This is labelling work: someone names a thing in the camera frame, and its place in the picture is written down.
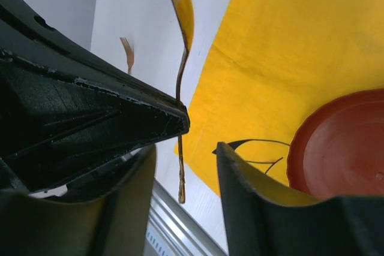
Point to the yellow Pikachu cloth mat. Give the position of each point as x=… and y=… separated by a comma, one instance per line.
x=271, y=65

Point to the gold spoon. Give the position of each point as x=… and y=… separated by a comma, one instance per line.
x=185, y=16

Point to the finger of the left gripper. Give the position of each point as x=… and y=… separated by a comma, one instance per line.
x=66, y=113

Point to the slotted grey cable duct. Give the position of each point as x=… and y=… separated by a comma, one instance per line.
x=154, y=245

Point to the aluminium mounting rail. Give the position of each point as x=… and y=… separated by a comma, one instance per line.
x=181, y=234

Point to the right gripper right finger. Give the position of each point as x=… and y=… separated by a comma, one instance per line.
x=264, y=217

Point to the red plastic plate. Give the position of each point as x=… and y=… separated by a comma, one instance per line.
x=339, y=148

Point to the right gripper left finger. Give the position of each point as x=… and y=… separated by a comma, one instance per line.
x=112, y=223

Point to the copper fork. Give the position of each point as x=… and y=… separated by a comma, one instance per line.
x=129, y=54

